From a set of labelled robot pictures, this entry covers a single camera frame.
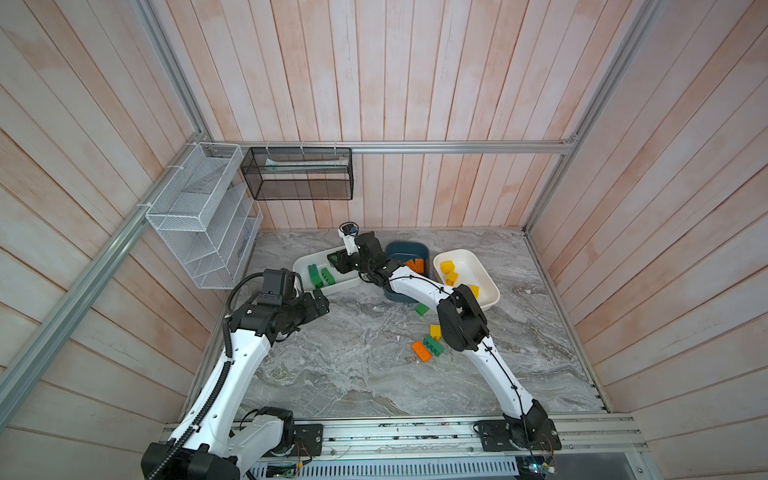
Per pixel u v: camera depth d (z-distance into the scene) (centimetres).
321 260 103
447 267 107
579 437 75
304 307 69
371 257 79
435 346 87
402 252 110
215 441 38
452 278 103
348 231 86
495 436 74
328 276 103
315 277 104
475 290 100
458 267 108
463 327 64
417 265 107
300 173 104
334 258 92
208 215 73
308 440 73
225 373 44
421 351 88
